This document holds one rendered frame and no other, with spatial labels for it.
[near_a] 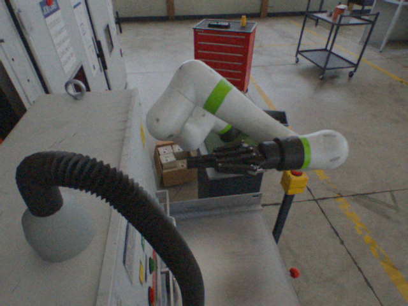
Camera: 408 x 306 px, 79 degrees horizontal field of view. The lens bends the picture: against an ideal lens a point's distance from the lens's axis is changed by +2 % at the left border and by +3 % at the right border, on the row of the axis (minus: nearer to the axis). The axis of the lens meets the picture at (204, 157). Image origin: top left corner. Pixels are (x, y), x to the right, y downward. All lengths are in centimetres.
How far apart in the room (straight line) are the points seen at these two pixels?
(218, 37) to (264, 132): 251
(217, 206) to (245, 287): 31
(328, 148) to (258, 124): 21
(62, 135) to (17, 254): 23
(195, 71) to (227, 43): 245
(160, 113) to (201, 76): 17
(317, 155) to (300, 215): 153
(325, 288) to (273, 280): 106
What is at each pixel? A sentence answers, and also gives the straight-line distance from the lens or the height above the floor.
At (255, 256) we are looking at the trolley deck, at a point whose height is 85.
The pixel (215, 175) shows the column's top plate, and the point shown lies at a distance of 128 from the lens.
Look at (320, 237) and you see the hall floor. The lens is 213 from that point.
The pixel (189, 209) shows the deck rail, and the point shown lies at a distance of 100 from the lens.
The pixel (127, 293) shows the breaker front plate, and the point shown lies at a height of 132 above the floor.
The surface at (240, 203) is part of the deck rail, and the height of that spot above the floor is 87.
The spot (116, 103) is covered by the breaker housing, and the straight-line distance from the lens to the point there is 59.
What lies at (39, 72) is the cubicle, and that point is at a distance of 85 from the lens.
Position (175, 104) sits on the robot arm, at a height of 129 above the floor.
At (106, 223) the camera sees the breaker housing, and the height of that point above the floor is 139.
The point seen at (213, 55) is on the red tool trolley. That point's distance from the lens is 330.
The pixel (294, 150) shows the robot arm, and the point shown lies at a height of 126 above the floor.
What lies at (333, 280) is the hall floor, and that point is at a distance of 198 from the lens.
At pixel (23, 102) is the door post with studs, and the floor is 136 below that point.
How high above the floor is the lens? 165
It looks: 40 degrees down
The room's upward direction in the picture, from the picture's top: straight up
